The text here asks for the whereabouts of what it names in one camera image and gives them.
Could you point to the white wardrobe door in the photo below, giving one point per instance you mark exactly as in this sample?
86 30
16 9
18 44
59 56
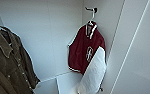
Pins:
137 50

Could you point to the red jacket white sleeves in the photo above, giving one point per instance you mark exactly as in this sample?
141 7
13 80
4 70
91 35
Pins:
79 50

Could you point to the dark grey hanging garment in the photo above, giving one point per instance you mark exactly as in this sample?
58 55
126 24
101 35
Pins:
7 63

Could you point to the white inner shelf unit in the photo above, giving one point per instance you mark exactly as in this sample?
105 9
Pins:
66 83

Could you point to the black rail bracket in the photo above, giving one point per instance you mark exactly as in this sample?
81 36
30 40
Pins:
91 9

